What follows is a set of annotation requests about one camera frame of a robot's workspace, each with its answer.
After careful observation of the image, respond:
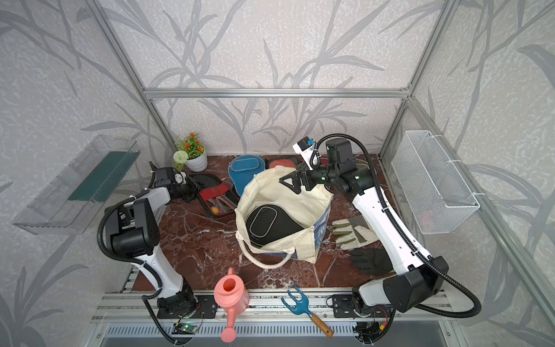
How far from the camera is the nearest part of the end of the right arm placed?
0.50m

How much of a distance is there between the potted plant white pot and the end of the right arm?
0.62 meters

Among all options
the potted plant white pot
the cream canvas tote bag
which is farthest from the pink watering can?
the potted plant white pot

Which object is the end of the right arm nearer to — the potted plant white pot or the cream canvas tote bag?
the cream canvas tote bag
